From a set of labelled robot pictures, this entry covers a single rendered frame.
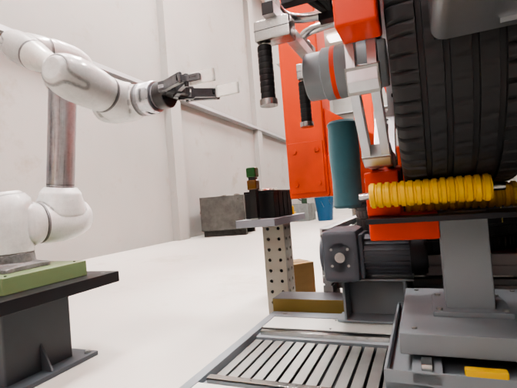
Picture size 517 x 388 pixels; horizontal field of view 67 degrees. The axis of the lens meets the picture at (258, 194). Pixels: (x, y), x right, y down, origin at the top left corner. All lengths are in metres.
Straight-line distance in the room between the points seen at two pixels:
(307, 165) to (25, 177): 3.69
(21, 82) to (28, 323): 3.74
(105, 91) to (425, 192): 0.80
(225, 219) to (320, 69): 5.63
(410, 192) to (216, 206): 5.82
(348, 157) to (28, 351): 1.19
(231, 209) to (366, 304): 5.18
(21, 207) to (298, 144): 1.02
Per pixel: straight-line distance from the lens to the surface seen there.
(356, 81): 0.82
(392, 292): 1.48
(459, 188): 0.90
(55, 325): 1.60
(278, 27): 0.99
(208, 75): 0.98
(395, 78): 0.78
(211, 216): 6.64
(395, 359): 0.98
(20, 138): 4.81
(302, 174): 1.54
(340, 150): 1.15
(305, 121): 1.27
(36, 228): 1.58
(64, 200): 1.63
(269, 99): 0.95
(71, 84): 1.04
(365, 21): 0.76
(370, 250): 1.32
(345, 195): 1.15
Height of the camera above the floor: 0.52
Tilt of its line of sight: 1 degrees up
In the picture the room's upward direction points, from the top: 5 degrees counter-clockwise
